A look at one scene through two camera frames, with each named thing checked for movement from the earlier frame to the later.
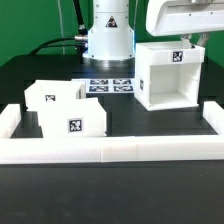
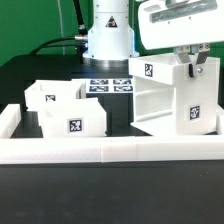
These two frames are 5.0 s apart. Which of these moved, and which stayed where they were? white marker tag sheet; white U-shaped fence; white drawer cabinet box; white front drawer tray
Moved: white drawer cabinet box
Stayed: white front drawer tray; white U-shaped fence; white marker tag sheet
